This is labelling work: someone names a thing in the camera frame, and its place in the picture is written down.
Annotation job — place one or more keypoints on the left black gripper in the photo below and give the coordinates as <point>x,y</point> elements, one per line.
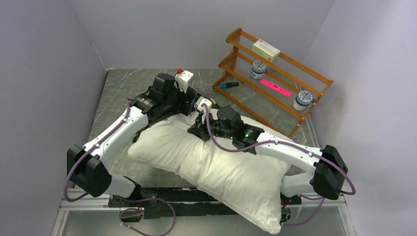
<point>183,106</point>

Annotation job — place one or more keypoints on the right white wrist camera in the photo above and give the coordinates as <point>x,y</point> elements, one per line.
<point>203,106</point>

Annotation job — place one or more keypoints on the aluminium frame rail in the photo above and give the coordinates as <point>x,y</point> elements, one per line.
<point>91,216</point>

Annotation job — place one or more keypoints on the white cardboard box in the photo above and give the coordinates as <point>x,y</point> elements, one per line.
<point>265,50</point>

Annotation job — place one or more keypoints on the white pillow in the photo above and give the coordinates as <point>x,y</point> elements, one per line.
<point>248,184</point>

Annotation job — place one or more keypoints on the black pillowcase with beige flowers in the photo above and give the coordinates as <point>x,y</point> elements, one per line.
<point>158,106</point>

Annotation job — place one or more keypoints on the pink flat plastic item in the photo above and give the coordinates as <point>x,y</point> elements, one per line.
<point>276,88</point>

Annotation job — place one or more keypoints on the white jar blue lid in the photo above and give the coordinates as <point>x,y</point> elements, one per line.
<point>302,100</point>
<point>257,70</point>

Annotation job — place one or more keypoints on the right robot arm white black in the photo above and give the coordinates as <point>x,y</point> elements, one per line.
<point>325,172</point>

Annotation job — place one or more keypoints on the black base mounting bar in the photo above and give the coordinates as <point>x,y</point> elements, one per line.
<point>185,202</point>

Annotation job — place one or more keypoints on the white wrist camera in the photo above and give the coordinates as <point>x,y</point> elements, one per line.
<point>203,106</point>
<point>183,78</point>

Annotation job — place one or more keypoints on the blue marker pen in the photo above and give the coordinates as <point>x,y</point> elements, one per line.
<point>228,85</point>

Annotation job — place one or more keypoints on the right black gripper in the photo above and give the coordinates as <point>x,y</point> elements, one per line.
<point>199,129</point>

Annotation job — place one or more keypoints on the wooden two-tier shelf rack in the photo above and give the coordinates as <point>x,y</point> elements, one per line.
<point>262,103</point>

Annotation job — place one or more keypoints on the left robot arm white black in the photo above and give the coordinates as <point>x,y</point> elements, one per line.
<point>87,166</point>

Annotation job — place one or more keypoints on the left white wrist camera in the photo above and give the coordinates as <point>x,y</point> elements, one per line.
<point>183,78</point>

